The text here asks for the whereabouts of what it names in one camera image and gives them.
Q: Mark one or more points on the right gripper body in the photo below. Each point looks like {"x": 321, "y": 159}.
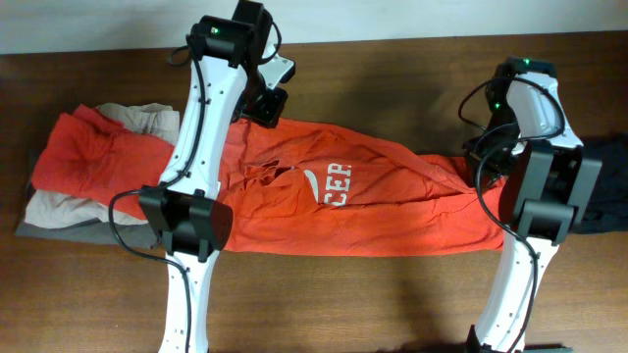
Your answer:
{"x": 495, "y": 128}

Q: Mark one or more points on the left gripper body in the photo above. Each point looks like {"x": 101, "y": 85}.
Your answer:
{"x": 261, "y": 104}

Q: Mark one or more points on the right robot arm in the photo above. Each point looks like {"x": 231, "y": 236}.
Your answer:
{"x": 534, "y": 180}

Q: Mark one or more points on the red soccer t-shirt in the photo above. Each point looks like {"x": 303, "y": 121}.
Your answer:
{"x": 321, "y": 190}

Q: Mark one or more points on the folded grey garment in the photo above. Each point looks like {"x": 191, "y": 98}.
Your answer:
{"x": 88, "y": 234}

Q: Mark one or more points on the folded beige garment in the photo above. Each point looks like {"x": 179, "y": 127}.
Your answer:
{"x": 162, "y": 121}

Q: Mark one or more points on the folded red shirt on stack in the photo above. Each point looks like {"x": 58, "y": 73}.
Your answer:
{"x": 90, "y": 156}

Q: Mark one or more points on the black garment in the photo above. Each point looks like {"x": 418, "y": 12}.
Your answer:
{"x": 607, "y": 209}

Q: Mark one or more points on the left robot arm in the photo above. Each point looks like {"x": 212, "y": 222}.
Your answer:
{"x": 236, "y": 73}

